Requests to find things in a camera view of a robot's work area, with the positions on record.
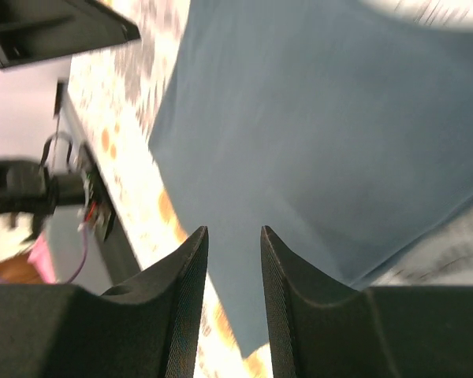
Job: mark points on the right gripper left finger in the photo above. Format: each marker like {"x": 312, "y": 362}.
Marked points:
{"x": 147, "y": 326}

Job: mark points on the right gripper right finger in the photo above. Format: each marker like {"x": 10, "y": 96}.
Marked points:
{"x": 318, "y": 327}

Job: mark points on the dark blue-grey t-shirt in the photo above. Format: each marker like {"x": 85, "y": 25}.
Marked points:
{"x": 347, "y": 129}

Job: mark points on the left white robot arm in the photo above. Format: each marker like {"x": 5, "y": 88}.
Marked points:
{"x": 41, "y": 30}

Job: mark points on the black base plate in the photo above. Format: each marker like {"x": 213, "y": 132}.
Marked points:
{"x": 114, "y": 246}

